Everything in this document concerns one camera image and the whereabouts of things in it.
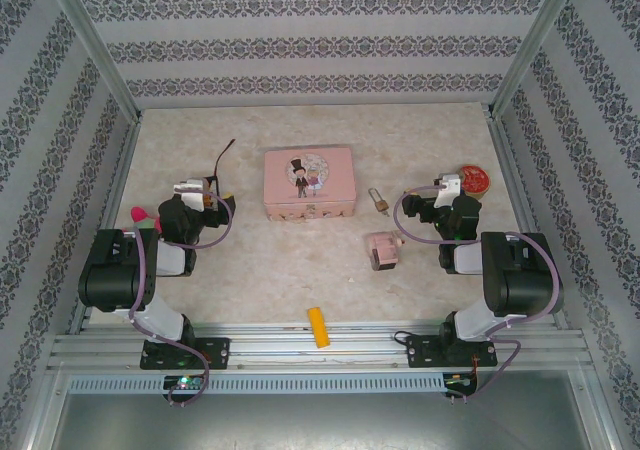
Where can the brass padlock long steel shackle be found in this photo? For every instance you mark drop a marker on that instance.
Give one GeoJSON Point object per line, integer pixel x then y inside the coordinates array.
{"type": "Point", "coordinates": [381, 205]}

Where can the pink wedding cartoon tin box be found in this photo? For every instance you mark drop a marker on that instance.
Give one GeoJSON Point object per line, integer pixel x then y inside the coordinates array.
{"type": "Point", "coordinates": [310, 180]}

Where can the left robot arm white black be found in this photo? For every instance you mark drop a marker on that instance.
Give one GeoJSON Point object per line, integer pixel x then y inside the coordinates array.
{"type": "Point", "coordinates": [115, 270]}

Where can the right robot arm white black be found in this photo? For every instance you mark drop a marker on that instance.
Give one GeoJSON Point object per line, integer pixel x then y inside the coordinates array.
{"type": "Point", "coordinates": [520, 280]}

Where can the colourful plush toy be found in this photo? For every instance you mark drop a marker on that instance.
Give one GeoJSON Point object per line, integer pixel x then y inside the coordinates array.
{"type": "Point", "coordinates": [141, 215]}

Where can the round gold tin red lid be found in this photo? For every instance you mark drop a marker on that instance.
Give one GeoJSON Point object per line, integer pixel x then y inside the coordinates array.
{"type": "Point", "coordinates": [475, 180]}

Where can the small pink plastic device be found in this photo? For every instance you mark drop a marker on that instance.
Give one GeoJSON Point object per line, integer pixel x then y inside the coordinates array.
{"type": "Point", "coordinates": [384, 252]}

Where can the yellow cylinder block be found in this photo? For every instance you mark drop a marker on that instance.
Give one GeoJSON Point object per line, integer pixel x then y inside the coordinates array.
{"type": "Point", "coordinates": [320, 327]}

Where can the small circuit board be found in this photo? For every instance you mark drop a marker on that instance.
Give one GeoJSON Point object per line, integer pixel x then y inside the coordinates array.
{"type": "Point", "coordinates": [185, 383]}
{"type": "Point", "coordinates": [459, 381]}

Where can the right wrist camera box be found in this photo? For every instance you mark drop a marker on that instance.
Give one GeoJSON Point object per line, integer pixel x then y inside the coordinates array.
{"type": "Point", "coordinates": [448, 190]}

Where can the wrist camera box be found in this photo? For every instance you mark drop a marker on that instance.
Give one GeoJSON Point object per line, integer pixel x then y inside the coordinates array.
{"type": "Point", "coordinates": [192, 192]}
{"type": "Point", "coordinates": [448, 190]}

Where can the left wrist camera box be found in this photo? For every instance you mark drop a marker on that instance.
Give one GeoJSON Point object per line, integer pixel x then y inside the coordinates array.
{"type": "Point", "coordinates": [192, 192]}

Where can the aluminium side rail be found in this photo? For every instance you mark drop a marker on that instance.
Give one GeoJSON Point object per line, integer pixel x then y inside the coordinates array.
{"type": "Point", "coordinates": [515, 170]}
{"type": "Point", "coordinates": [125, 170]}

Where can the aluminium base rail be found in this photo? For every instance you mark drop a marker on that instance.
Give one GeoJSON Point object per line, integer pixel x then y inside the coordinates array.
{"type": "Point", "coordinates": [300, 355]}

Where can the aluminium frame post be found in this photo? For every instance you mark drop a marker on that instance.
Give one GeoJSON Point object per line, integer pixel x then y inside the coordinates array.
{"type": "Point", "coordinates": [90, 45]}
{"type": "Point", "coordinates": [537, 40]}

